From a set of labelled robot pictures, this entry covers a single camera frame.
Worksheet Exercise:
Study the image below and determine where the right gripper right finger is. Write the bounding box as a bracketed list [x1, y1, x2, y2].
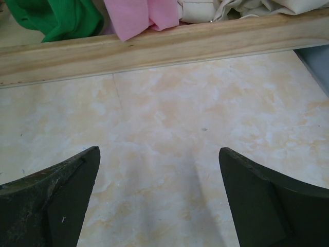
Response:
[218, 147, 328, 246]

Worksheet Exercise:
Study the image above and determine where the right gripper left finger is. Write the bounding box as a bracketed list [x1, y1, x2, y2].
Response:
[1, 146, 100, 246]

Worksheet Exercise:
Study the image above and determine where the wooden clothes rack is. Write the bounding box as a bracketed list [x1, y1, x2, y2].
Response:
[1, 9, 328, 88]

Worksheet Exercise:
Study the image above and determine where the green t-shirt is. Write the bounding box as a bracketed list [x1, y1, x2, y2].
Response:
[5, 0, 104, 43]

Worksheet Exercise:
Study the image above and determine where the pink t-shirt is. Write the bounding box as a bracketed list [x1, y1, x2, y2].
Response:
[104, 0, 179, 42]

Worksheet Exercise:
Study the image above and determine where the beige cloth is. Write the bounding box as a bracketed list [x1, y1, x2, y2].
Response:
[177, 0, 328, 24]

